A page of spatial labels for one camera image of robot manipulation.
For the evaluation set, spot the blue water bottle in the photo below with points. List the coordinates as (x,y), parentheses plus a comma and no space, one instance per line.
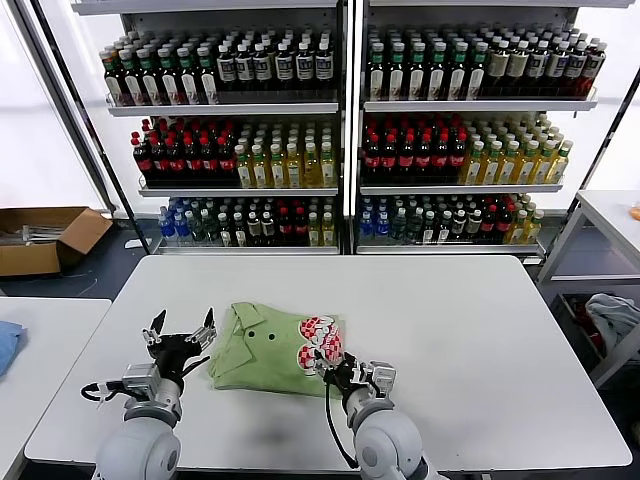
(181,230)
(383,226)
(367,226)
(166,227)

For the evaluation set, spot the cola bottle red cap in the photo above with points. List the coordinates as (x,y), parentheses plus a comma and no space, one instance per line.
(175,164)
(372,160)
(424,160)
(458,159)
(406,160)
(389,160)
(441,160)
(504,222)
(227,164)
(210,164)
(300,227)
(489,222)
(159,164)
(285,227)
(142,162)
(192,164)

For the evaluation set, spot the dark bottle white blue label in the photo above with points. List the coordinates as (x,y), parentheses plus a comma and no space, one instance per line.
(576,66)
(304,67)
(284,67)
(226,70)
(557,66)
(244,69)
(324,66)
(538,66)
(261,68)

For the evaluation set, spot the grey metal side table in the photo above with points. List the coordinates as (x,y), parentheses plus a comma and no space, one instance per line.
(607,210)

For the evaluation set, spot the white paper scrap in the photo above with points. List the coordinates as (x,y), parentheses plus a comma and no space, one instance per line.
(134,245)

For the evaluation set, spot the small dark bottle grey label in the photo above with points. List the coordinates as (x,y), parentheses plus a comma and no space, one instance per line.
(268,225)
(459,224)
(254,226)
(474,223)

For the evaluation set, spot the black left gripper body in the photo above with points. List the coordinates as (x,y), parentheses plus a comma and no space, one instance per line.
(172,350)

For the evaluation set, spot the red drink bottle white label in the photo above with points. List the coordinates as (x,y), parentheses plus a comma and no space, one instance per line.
(592,67)

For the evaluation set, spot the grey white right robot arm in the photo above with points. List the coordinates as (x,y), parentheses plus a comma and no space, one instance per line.
(385,440)

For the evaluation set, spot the small dark bottle white cap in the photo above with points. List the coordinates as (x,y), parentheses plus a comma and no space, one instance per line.
(428,230)
(240,232)
(226,232)
(443,230)

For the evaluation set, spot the dark metal frame post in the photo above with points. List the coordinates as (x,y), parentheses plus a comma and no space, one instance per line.
(90,131)

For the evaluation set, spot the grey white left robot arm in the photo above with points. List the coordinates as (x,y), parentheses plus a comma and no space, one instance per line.
(140,445)

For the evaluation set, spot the small orange object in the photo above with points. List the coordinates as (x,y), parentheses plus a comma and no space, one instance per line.
(636,212)

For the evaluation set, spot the dark bottle beige label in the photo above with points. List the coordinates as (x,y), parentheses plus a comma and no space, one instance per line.
(518,66)
(496,67)

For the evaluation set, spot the green polo shirt red print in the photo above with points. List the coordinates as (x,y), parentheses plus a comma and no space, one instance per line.
(270,360)

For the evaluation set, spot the grey metal shelving unit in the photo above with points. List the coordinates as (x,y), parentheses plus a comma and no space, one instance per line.
(475,106)
(225,109)

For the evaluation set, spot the blue folded cloth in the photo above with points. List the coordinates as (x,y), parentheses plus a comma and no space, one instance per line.
(7,345)

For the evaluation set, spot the metal parts bundle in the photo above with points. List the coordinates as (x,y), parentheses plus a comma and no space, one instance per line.
(42,234)

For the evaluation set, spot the yellow drink bottle white cap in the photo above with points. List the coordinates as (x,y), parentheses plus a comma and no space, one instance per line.
(328,231)
(260,170)
(295,170)
(491,167)
(509,167)
(472,167)
(534,227)
(244,170)
(561,166)
(328,169)
(278,170)
(311,169)
(314,231)
(518,229)
(527,167)
(545,167)

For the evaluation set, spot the green tinted water bottle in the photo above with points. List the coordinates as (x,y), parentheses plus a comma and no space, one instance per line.
(210,230)
(414,225)
(398,225)
(196,229)

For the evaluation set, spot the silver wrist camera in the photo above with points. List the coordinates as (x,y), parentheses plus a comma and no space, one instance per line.
(140,377)
(382,375)

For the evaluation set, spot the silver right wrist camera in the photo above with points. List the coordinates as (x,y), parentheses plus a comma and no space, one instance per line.
(382,375)

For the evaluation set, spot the brown cardboard box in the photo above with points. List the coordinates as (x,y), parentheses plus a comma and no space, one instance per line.
(30,260)

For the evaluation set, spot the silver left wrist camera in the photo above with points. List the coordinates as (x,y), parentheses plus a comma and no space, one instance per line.
(140,377)

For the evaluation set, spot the grey white crumpled cloth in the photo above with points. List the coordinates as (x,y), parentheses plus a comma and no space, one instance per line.
(612,315)

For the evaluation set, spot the red item in crate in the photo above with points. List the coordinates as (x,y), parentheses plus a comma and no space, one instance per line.
(591,330)

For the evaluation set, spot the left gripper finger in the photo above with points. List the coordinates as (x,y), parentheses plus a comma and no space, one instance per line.
(152,332)
(204,332)

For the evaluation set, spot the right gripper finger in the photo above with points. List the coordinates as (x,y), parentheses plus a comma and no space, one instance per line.
(347,359)
(322,365)

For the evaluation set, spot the dark bottle green white label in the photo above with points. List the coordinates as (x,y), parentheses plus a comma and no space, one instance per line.
(132,82)
(437,75)
(417,75)
(208,80)
(114,85)
(457,75)
(476,74)
(171,82)
(397,75)
(190,81)
(151,82)
(376,75)

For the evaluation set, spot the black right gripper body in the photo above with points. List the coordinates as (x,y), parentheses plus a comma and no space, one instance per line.
(350,377)

